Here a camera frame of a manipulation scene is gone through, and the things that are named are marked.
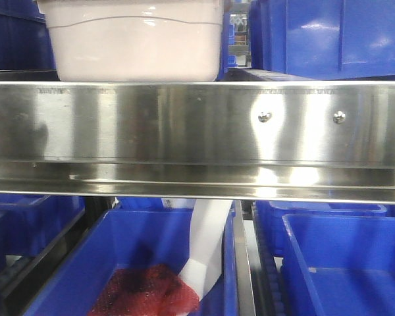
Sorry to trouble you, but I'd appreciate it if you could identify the white lidded storage bin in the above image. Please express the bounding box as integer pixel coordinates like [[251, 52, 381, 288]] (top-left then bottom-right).
[[38, 1, 227, 82]]

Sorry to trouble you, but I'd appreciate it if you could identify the blue bin with items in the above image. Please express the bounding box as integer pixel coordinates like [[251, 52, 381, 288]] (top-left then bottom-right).
[[26, 200, 238, 315]]

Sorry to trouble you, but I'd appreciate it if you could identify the blue bin upper right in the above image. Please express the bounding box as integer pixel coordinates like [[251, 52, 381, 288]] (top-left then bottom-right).
[[249, 1, 395, 80]]

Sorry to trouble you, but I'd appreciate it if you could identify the blue bin lower right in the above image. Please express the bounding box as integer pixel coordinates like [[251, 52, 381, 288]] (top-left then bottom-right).
[[282, 215, 395, 315]]

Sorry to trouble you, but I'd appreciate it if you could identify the blue bin lower left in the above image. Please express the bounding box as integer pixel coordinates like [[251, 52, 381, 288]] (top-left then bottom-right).
[[0, 194, 84, 272]]

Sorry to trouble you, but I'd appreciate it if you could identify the blue bin upper left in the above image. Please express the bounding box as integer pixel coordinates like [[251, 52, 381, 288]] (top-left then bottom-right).
[[0, 0, 55, 70]]

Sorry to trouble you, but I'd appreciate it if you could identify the red mesh bag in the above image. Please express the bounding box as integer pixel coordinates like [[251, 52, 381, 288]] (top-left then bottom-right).
[[88, 264, 200, 315]]

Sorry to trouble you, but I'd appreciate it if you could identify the stainless steel shelf rail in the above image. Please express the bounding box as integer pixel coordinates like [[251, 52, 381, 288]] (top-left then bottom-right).
[[0, 81, 395, 203]]

